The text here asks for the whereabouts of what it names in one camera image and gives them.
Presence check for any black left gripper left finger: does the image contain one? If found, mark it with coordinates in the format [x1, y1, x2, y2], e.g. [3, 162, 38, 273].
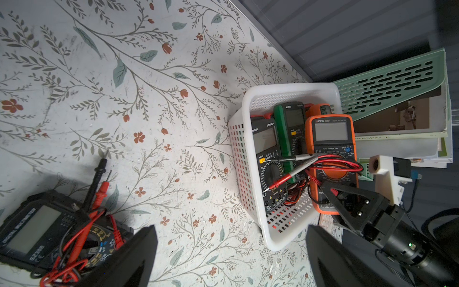
[77, 226, 158, 287]

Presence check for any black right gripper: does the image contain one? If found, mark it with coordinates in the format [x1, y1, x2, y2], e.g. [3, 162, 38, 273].
[320, 181, 405, 248]

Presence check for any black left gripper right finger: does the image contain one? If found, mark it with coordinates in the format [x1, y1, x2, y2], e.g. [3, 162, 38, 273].
[306, 225, 391, 287]

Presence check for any tiny black multimeter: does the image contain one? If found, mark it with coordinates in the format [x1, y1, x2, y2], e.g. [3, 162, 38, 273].
[1, 158, 133, 287]

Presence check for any orange multimeter diagonal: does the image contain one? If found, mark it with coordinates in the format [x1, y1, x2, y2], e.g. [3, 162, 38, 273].
[267, 114, 365, 215]

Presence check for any dark green multimeter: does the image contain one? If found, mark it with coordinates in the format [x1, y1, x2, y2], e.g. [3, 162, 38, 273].
[251, 117, 288, 214]
[273, 102, 307, 158]

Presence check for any orange multimeter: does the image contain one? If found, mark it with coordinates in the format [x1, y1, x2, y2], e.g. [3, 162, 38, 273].
[305, 104, 332, 118]

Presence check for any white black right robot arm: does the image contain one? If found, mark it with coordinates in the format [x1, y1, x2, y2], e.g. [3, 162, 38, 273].
[320, 181, 459, 287]

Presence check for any white plastic perforated basket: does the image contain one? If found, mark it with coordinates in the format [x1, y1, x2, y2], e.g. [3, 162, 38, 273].
[228, 83, 343, 252]

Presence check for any green desktop file organizer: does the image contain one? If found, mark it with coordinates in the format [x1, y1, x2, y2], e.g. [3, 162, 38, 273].
[335, 49, 453, 168]

